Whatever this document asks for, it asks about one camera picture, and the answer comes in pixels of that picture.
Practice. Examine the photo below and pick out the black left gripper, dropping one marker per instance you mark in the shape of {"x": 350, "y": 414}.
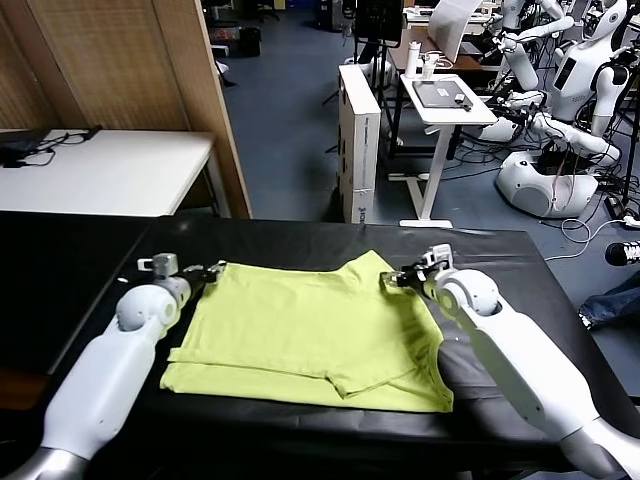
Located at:
{"x": 197, "y": 285}

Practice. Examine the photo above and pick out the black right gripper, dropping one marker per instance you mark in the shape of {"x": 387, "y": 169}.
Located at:
{"x": 420, "y": 284}

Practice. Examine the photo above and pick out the yellow-green t-shirt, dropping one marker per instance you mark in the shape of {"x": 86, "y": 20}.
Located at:
{"x": 300, "y": 330}

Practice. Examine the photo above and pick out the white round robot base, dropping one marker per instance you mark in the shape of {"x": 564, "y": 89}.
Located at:
{"x": 535, "y": 191}

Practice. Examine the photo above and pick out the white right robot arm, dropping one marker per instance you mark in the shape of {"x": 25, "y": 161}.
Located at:
{"x": 510, "y": 350}

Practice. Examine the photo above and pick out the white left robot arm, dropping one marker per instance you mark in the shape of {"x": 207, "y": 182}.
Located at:
{"x": 110, "y": 370}

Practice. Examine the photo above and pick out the white humanoid robot raised arm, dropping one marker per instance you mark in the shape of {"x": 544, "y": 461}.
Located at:
{"x": 522, "y": 64}

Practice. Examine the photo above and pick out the black table cover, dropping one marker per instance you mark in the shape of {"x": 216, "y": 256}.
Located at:
{"x": 300, "y": 237}

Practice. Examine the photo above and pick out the white table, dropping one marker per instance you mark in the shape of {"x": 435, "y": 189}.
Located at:
{"x": 115, "y": 170}

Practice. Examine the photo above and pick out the tall white cardboard box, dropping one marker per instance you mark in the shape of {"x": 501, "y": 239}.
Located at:
{"x": 362, "y": 135}

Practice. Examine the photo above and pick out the white standing desk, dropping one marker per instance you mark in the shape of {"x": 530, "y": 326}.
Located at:
{"x": 440, "y": 115}

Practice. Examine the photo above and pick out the white robot shell part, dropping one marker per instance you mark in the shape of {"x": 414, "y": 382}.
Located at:
{"x": 497, "y": 130}

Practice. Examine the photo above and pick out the small black device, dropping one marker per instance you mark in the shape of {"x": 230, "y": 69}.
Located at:
{"x": 464, "y": 103}

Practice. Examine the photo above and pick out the grey laptop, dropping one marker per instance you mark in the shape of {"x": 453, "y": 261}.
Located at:
{"x": 436, "y": 94}

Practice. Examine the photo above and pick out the black and white sneaker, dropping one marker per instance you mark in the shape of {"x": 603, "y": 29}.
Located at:
{"x": 625, "y": 252}
{"x": 586, "y": 316}

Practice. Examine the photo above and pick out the black tripod stand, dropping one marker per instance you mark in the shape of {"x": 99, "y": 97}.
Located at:
{"x": 334, "y": 91}

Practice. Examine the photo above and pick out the white bottle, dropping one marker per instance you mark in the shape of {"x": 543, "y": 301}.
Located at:
{"x": 411, "y": 61}

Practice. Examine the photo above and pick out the blue jeans leg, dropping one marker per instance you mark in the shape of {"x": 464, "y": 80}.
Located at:
{"x": 617, "y": 302}

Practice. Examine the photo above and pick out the wooden partition screen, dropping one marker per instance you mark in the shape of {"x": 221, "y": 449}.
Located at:
{"x": 125, "y": 65}

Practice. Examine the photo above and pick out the brown wooden table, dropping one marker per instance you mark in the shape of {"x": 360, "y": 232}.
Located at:
{"x": 404, "y": 51}

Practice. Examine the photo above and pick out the black pouch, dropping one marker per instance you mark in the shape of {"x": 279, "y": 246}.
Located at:
{"x": 20, "y": 141}

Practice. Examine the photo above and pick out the black bin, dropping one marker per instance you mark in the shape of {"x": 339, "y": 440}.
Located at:
{"x": 250, "y": 42}

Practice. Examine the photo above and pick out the white curved panel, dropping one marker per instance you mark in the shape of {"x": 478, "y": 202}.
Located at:
{"x": 447, "y": 29}

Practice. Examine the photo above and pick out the black monitor on stand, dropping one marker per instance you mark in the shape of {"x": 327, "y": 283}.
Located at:
{"x": 378, "y": 20}

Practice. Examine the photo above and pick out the white humanoid robot black joints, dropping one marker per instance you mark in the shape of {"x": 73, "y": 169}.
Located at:
{"x": 580, "y": 85}

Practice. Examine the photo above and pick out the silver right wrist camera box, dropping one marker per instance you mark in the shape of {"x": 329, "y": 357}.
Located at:
{"x": 439, "y": 255}

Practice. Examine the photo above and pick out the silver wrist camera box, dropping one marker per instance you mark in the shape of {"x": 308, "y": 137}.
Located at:
{"x": 439, "y": 255}
{"x": 164, "y": 264}

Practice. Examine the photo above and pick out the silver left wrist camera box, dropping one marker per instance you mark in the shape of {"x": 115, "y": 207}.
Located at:
{"x": 164, "y": 264}

